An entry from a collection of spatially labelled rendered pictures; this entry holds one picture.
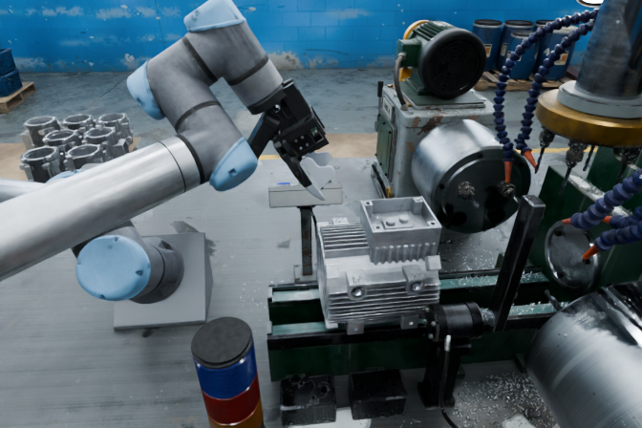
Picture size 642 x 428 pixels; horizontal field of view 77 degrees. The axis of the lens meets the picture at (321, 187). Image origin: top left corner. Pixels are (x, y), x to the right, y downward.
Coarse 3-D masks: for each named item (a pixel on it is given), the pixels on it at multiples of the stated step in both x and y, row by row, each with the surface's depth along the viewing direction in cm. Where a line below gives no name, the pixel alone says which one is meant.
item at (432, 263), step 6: (318, 228) 77; (426, 258) 70; (432, 258) 69; (438, 258) 69; (336, 264) 68; (426, 264) 70; (432, 264) 69; (438, 264) 69; (330, 270) 67; (336, 270) 67; (330, 276) 67; (336, 276) 67; (324, 318) 76; (420, 318) 75; (330, 324) 73; (336, 324) 73
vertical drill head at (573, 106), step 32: (608, 0) 57; (640, 0) 53; (608, 32) 57; (640, 32) 55; (608, 64) 58; (640, 64) 57; (544, 96) 68; (576, 96) 62; (608, 96) 60; (640, 96) 60; (544, 128) 69; (576, 128) 60; (608, 128) 58; (640, 128) 57; (576, 160) 63
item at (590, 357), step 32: (608, 288) 54; (640, 288) 53; (576, 320) 54; (608, 320) 51; (640, 320) 49; (544, 352) 56; (576, 352) 52; (608, 352) 49; (640, 352) 47; (544, 384) 56; (576, 384) 50; (608, 384) 47; (640, 384) 45; (576, 416) 50; (608, 416) 46; (640, 416) 43
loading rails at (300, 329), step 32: (288, 288) 86; (448, 288) 87; (480, 288) 88; (544, 288) 90; (288, 320) 87; (320, 320) 88; (512, 320) 78; (544, 320) 79; (288, 352) 77; (320, 352) 77; (352, 352) 78; (384, 352) 79; (416, 352) 80; (480, 352) 83; (512, 352) 84
